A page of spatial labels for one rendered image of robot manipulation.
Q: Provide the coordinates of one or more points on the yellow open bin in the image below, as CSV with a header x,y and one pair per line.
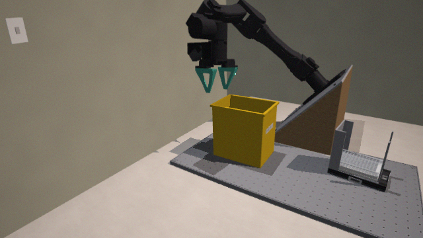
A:
x,y
244,129

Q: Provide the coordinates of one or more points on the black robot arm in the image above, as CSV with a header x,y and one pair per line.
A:
x,y
212,25

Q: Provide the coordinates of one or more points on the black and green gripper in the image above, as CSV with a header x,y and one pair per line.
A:
x,y
218,57

